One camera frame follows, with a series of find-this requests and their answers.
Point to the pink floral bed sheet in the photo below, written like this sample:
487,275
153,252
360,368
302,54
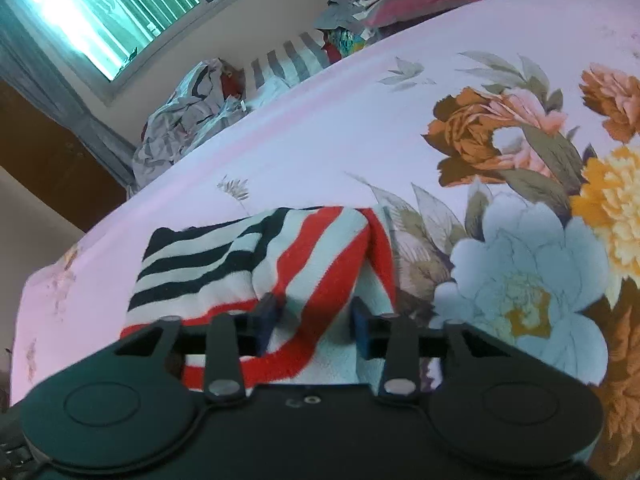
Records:
502,139

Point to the brown wooden door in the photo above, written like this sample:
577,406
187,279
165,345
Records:
50,162

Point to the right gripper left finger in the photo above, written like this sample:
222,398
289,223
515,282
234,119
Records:
261,322

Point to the crumpled grey clothes pile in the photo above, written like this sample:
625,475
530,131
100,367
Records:
207,100

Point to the window with green curtain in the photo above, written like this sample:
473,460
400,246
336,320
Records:
103,43

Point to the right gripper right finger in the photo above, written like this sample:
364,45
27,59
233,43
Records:
367,330

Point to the striped black white red sweater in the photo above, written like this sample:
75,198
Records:
313,261

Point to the left grey curtain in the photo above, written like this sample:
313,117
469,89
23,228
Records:
60,110

